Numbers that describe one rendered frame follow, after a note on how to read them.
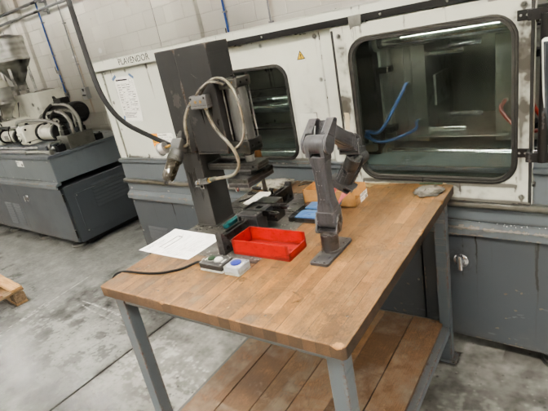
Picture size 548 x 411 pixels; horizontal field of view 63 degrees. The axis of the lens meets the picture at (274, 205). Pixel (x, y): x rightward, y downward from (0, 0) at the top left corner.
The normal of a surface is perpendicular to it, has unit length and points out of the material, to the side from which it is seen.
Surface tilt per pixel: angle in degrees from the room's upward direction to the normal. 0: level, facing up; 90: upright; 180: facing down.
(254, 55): 90
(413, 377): 0
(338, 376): 90
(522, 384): 0
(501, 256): 90
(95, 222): 90
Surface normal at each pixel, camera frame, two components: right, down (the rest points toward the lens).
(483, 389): -0.18, -0.92
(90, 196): 0.79, 0.07
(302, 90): -0.59, 0.39
